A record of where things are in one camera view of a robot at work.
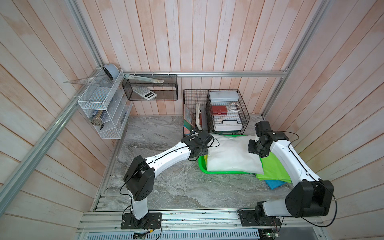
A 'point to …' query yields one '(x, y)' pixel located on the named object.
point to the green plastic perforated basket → (202, 163)
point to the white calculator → (145, 93)
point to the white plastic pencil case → (224, 96)
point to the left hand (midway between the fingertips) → (201, 152)
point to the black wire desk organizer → (197, 113)
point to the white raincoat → (231, 153)
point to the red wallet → (219, 109)
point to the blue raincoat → (273, 184)
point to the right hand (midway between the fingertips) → (252, 148)
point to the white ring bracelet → (235, 110)
